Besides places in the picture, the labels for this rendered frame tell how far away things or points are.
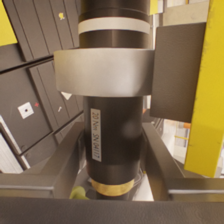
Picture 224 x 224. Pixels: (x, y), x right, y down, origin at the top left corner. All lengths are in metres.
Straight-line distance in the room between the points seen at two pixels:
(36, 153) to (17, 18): 0.24
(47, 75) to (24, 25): 0.09
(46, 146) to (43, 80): 0.14
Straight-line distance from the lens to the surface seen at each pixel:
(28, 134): 0.33
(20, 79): 0.31
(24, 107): 0.31
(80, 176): 0.50
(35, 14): 0.33
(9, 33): 0.28
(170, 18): 4.52
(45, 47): 0.33
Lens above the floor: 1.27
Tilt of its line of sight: 30 degrees down
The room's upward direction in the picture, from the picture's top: 100 degrees clockwise
